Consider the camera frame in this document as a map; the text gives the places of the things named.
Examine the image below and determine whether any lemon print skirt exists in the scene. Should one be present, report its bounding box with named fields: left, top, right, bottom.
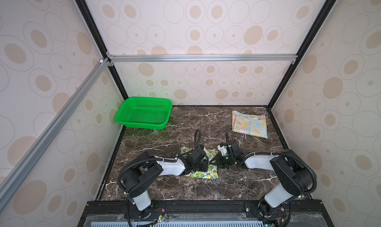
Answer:
left=178, top=147, right=218, bottom=179

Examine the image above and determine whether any pastel floral skirt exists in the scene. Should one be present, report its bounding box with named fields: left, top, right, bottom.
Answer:
left=232, top=111, right=268, bottom=139

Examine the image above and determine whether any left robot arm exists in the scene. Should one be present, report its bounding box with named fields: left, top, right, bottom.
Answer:
left=117, top=145, right=209, bottom=212

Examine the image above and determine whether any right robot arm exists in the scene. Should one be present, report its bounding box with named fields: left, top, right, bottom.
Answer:
left=209, top=140, right=317, bottom=217

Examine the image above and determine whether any green plastic basket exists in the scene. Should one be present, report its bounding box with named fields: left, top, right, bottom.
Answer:
left=115, top=97, right=173, bottom=130

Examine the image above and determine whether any horizontal aluminium back rail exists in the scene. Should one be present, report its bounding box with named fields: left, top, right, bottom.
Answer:
left=109, top=54, right=298, bottom=63

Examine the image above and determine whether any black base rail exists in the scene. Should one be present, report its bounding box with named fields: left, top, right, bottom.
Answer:
left=78, top=200, right=333, bottom=227

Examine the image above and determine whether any black right corner post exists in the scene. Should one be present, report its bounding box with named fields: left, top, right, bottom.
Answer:
left=267, top=0, right=337, bottom=112

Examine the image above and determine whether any black corner post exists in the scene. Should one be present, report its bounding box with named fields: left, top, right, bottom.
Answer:
left=267, top=0, right=337, bottom=112
left=69, top=0, right=129, bottom=100

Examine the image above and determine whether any diagonal aluminium left rail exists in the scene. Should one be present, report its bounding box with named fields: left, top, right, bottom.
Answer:
left=1, top=58, right=110, bottom=212

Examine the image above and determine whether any black left corner post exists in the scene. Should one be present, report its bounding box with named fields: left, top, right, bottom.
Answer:
left=69, top=0, right=129, bottom=100

